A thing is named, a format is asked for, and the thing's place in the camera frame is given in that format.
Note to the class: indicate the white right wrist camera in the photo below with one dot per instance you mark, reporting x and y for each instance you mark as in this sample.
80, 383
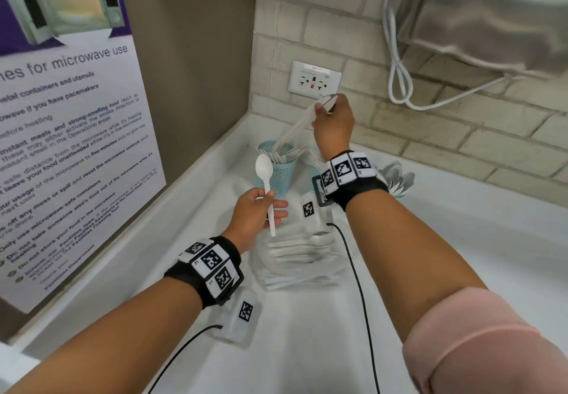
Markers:
317, 225

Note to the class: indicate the person's right forearm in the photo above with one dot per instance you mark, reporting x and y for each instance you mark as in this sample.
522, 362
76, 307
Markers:
399, 252

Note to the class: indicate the person's right hand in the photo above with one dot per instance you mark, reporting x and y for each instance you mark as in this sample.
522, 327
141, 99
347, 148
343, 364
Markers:
335, 132

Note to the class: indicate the clear plastic bag of cutlery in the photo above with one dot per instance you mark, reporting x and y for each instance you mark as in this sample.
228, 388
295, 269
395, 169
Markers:
301, 265

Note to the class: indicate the white cutlery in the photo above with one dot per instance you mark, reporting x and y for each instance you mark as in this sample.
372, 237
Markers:
301, 121

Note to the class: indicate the teal mesh cup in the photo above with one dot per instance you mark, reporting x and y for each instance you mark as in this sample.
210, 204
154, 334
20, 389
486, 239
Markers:
284, 176

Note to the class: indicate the grey wall-mounted appliance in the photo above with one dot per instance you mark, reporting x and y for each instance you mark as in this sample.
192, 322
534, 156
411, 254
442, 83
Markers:
488, 21

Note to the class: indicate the white printed notice poster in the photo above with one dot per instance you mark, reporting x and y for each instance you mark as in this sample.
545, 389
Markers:
66, 163

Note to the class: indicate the black left wrist band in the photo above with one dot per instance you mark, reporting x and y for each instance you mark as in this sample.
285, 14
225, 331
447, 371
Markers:
182, 276

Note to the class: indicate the white wall power outlet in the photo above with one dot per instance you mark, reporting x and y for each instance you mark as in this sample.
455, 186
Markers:
310, 81

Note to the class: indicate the white plastic spoon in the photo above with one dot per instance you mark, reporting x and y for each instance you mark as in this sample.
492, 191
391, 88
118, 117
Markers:
264, 167

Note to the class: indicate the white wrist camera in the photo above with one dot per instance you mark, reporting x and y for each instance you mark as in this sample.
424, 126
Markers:
317, 225
242, 331

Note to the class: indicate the black wrist band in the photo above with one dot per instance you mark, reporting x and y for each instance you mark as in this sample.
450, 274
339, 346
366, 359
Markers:
364, 192
182, 276

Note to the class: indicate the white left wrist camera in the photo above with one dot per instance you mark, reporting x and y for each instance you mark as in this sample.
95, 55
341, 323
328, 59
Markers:
242, 331

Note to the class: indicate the person's left forearm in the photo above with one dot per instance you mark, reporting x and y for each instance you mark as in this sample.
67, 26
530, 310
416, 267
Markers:
111, 345

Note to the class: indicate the person's pink right sleeve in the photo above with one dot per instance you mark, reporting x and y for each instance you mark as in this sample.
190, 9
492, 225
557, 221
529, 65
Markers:
479, 345

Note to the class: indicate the black right wrist band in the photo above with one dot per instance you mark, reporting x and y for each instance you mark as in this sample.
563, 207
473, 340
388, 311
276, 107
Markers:
364, 192

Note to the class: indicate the person's left hand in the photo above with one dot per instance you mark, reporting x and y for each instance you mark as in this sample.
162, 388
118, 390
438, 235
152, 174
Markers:
250, 221

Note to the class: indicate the bunch of white plastic knives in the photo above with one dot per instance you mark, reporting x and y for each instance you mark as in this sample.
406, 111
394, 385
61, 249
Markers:
284, 154

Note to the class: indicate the bunch of white plastic forks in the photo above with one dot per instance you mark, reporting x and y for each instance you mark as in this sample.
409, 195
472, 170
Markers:
316, 158

